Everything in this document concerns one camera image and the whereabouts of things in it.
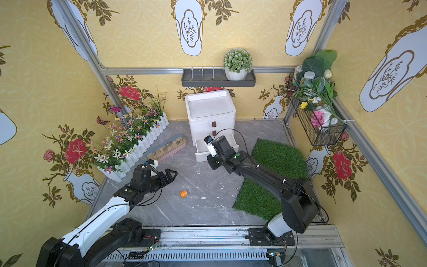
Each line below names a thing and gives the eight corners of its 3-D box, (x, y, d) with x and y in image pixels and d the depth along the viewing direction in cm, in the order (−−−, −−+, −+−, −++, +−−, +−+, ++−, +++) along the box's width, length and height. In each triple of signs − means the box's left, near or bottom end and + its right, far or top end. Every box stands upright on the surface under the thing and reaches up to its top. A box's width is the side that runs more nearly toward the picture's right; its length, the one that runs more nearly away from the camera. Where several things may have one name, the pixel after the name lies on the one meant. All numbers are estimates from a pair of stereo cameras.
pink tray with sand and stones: (152, 165, 99) (151, 163, 97) (146, 156, 104) (144, 153, 101) (188, 143, 110) (188, 140, 108) (181, 135, 114) (180, 132, 112)
